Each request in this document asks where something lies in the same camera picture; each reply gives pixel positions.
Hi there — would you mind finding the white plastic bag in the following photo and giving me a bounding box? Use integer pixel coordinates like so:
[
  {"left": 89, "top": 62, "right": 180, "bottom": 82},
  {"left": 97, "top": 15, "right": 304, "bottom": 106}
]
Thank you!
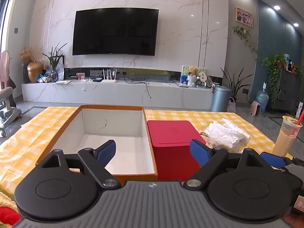
[{"left": 204, "top": 118, "right": 251, "bottom": 153}]

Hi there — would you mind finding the white gift bag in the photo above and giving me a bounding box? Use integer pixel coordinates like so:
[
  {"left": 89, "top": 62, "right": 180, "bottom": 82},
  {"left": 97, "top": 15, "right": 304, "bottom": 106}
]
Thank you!
[{"left": 227, "top": 97, "right": 237, "bottom": 113}]

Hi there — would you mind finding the yellow checkered tablecloth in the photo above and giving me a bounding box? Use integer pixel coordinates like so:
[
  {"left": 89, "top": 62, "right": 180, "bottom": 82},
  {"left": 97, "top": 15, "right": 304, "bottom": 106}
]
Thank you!
[{"left": 0, "top": 106, "right": 304, "bottom": 195}]

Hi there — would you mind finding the orange cardboard box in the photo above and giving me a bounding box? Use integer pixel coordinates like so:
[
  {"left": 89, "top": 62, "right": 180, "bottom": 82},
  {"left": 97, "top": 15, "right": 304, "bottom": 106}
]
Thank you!
[{"left": 36, "top": 104, "right": 158, "bottom": 184}]

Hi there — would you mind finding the pink space heater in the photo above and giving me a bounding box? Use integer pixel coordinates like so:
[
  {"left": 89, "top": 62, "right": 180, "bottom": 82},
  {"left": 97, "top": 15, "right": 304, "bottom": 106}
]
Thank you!
[{"left": 250, "top": 101, "right": 262, "bottom": 116}]

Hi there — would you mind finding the long-leaf floor plant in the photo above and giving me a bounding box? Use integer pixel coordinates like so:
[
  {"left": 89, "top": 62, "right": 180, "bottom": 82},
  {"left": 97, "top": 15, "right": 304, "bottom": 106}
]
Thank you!
[{"left": 220, "top": 67, "right": 253, "bottom": 105}]

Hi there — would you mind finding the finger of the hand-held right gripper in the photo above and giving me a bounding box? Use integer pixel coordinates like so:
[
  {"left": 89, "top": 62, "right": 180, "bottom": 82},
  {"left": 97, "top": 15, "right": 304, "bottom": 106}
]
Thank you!
[{"left": 260, "top": 152, "right": 304, "bottom": 169}]

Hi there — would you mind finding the black cable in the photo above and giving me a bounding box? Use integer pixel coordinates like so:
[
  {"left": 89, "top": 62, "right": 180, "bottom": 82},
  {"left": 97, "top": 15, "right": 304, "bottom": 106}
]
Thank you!
[{"left": 123, "top": 74, "right": 152, "bottom": 99}]

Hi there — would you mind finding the red box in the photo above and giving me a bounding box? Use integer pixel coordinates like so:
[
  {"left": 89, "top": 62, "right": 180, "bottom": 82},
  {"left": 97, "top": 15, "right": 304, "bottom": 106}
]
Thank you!
[{"left": 147, "top": 120, "right": 206, "bottom": 181}]

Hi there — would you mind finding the dark grey cabinet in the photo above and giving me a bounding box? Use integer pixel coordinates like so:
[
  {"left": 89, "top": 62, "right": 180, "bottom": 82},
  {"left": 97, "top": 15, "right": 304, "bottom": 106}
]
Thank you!
[{"left": 268, "top": 68, "right": 302, "bottom": 115}]

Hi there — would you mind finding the gold round vase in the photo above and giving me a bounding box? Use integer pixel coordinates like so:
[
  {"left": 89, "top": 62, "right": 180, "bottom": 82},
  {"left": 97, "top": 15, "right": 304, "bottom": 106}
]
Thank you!
[{"left": 27, "top": 60, "right": 43, "bottom": 83}]

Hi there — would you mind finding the white router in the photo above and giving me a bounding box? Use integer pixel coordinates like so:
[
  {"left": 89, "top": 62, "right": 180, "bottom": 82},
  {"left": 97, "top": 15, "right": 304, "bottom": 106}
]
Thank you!
[{"left": 101, "top": 68, "right": 117, "bottom": 83}]

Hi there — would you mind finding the white marble television cabinet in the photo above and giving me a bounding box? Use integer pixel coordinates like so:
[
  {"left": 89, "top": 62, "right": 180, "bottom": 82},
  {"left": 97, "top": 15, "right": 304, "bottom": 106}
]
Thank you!
[{"left": 21, "top": 79, "right": 213, "bottom": 111}]

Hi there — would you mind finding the beige knitted cloth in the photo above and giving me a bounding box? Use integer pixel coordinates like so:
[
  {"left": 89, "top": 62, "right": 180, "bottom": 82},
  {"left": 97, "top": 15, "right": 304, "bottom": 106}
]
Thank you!
[{"left": 0, "top": 191, "right": 17, "bottom": 210}]

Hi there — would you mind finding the green illustrated card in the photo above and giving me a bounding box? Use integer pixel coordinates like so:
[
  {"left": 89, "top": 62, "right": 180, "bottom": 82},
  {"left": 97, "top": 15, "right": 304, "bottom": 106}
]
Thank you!
[{"left": 181, "top": 65, "right": 207, "bottom": 86}]

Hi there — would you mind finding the green plant in glass vase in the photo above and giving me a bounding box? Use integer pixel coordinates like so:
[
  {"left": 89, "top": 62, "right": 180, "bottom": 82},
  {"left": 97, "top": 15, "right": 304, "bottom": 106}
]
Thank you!
[{"left": 42, "top": 42, "right": 68, "bottom": 82}]

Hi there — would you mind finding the grey trash can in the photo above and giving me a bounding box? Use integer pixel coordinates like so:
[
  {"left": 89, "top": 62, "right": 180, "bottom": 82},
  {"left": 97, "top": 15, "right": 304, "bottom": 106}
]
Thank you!
[{"left": 211, "top": 85, "right": 231, "bottom": 112}]

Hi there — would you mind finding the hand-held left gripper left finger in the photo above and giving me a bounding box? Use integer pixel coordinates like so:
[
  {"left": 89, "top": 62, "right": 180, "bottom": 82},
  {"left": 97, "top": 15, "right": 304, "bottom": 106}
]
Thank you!
[{"left": 38, "top": 140, "right": 121, "bottom": 188}]

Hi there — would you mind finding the bushy ivy plant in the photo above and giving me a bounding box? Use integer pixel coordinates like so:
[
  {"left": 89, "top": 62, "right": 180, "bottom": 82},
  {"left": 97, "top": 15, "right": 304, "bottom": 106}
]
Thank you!
[{"left": 261, "top": 52, "right": 288, "bottom": 103}]

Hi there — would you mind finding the milk tea cup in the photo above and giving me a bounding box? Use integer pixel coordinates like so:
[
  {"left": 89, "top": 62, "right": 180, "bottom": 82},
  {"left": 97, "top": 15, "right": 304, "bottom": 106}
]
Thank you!
[{"left": 272, "top": 115, "right": 303, "bottom": 158}]

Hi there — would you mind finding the blue water jug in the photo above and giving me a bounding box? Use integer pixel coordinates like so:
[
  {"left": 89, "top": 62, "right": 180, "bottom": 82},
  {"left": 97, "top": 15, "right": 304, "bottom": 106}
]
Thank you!
[{"left": 256, "top": 90, "right": 269, "bottom": 113}]

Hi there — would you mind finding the brown teddy bear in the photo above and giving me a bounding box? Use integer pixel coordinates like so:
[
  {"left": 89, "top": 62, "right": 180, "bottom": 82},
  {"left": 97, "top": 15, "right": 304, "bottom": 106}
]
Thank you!
[{"left": 186, "top": 67, "right": 198, "bottom": 87}]

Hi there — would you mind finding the red knitted toy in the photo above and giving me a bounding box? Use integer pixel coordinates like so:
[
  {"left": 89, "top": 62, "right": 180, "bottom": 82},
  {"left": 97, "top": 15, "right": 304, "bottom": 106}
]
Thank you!
[{"left": 0, "top": 206, "right": 21, "bottom": 226}]

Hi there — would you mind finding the person's right hand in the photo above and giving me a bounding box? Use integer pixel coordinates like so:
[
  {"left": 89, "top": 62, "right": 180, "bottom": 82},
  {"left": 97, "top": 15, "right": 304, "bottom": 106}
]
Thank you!
[{"left": 284, "top": 215, "right": 304, "bottom": 228}]

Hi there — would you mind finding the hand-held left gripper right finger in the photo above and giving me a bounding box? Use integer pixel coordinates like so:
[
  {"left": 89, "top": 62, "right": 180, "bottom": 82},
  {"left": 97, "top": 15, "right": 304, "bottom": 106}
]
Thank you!
[{"left": 183, "top": 140, "right": 268, "bottom": 190}]

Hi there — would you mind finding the black wall television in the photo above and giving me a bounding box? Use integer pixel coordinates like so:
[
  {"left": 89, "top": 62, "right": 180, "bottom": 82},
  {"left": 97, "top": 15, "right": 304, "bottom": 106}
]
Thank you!
[{"left": 72, "top": 8, "right": 159, "bottom": 56}]

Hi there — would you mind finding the framed wall picture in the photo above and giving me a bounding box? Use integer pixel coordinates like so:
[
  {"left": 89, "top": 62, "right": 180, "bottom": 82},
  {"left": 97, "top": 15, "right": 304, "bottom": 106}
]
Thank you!
[{"left": 235, "top": 6, "right": 253, "bottom": 27}]

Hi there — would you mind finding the red straw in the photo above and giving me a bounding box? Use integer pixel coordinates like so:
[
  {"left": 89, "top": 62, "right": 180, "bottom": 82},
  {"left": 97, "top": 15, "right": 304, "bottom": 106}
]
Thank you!
[{"left": 288, "top": 108, "right": 304, "bottom": 139}]

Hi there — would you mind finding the dried flower bunch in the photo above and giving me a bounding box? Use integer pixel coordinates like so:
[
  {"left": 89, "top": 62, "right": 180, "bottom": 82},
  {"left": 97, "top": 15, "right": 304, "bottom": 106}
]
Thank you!
[{"left": 19, "top": 47, "right": 34, "bottom": 65}]

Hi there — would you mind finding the pink grey desk chair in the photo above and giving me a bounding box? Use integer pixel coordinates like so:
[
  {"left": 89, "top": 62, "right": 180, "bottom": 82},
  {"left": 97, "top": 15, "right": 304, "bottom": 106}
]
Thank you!
[{"left": 0, "top": 51, "right": 23, "bottom": 138}]

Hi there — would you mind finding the hanging vine plant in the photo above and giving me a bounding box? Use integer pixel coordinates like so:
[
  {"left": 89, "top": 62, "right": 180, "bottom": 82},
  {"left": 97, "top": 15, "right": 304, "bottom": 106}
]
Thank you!
[{"left": 233, "top": 26, "right": 260, "bottom": 60}]

